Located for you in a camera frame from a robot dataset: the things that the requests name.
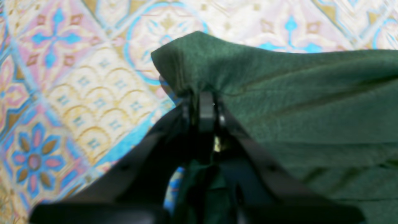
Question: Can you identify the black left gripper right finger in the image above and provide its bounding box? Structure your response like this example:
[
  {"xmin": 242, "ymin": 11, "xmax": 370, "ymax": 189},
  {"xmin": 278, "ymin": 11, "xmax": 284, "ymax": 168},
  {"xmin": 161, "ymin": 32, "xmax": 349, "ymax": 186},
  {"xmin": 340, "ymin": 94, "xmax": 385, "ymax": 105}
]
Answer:
[{"xmin": 199, "ymin": 92, "xmax": 366, "ymax": 224}]

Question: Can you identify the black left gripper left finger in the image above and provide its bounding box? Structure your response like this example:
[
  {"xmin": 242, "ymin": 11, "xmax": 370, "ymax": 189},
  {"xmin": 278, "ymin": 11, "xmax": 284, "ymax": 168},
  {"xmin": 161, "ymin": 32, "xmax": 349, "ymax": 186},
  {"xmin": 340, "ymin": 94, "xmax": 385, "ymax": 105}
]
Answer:
[{"xmin": 29, "ymin": 96, "xmax": 192, "ymax": 224}]

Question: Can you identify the dark green long-sleeve shirt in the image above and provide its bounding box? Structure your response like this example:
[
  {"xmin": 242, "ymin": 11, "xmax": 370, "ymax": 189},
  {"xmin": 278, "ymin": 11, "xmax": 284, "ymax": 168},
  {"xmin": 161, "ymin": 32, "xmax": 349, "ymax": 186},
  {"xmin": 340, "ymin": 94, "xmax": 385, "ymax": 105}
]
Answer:
[{"xmin": 151, "ymin": 31, "xmax": 398, "ymax": 224}]

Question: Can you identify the patterned tile tablecloth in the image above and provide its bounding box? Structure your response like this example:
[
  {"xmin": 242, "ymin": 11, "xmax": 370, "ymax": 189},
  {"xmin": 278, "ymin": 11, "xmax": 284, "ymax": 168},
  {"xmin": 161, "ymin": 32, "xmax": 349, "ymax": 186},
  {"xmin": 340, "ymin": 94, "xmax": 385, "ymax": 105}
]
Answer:
[{"xmin": 1, "ymin": 0, "xmax": 397, "ymax": 224}]

